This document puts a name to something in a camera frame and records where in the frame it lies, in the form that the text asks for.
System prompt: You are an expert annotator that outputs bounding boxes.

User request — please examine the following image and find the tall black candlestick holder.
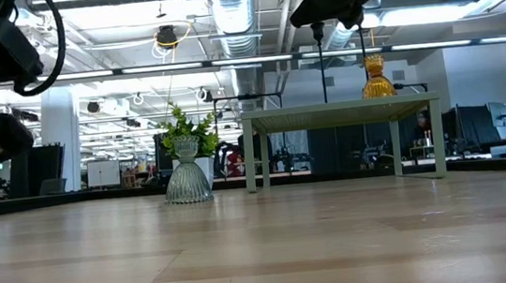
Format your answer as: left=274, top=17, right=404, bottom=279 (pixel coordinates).
left=310, top=21, right=334, bottom=105
left=350, top=14, right=376, bottom=100

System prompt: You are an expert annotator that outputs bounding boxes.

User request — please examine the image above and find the amber glass candle holder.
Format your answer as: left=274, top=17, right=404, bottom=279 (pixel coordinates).
left=357, top=52, right=399, bottom=101

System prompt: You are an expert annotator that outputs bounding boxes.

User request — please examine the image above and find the clear ribbed glass candle holder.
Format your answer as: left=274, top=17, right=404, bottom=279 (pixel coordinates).
left=158, top=132, right=216, bottom=207

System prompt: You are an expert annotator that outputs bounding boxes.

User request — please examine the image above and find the black cabinet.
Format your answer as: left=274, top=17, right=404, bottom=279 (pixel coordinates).
left=5, top=141, right=70, bottom=200

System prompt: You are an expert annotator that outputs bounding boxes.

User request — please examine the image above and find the grey chair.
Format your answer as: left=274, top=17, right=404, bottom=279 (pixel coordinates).
left=37, top=176, right=69, bottom=197

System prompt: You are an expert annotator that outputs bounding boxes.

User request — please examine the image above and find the overhead light bar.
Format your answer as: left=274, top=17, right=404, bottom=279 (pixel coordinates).
left=37, top=27, right=506, bottom=93

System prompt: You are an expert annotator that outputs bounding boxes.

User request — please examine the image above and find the white pillar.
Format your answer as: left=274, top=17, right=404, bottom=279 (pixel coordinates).
left=36, top=87, right=85, bottom=195

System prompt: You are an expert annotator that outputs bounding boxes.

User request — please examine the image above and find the green mesh metal shelf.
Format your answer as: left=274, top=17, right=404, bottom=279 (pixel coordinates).
left=239, top=90, right=450, bottom=200

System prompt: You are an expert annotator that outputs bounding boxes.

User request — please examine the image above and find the white cabinet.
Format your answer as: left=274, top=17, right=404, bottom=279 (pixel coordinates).
left=84, top=158, right=123, bottom=189

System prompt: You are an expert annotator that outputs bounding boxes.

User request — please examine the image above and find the person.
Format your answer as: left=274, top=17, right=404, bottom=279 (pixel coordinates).
left=412, top=111, right=434, bottom=147
left=215, top=138, right=251, bottom=180

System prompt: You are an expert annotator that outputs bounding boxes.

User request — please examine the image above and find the black hanging ceiling device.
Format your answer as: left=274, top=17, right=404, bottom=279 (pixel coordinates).
left=155, top=24, right=180, bottom=49

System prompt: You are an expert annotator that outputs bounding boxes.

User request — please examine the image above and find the small potted green plant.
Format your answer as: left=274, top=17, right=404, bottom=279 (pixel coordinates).
left=156, top=97, right=226, bottom=197

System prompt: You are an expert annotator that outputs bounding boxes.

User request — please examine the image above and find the black background screen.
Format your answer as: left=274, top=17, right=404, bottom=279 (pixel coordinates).
left=439, top=101, right=503, bottom=158

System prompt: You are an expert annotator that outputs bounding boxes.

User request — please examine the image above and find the slanted silver ventilation duct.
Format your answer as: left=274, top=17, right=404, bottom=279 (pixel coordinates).
left=320, top=19, right=366, bottom=53

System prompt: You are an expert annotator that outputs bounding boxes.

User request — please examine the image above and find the large silver ventilation duct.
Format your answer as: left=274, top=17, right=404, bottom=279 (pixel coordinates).
left=204, top=0, right=273, bottom=102

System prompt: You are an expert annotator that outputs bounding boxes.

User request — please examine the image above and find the black aluminium table frame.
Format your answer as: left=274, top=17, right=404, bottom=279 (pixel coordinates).
left=0, top=145, right=506, bottom=231

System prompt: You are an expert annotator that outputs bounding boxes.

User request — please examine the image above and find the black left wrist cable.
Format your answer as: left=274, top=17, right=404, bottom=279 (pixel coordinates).
left=5, top=0, right=72, bottom=97

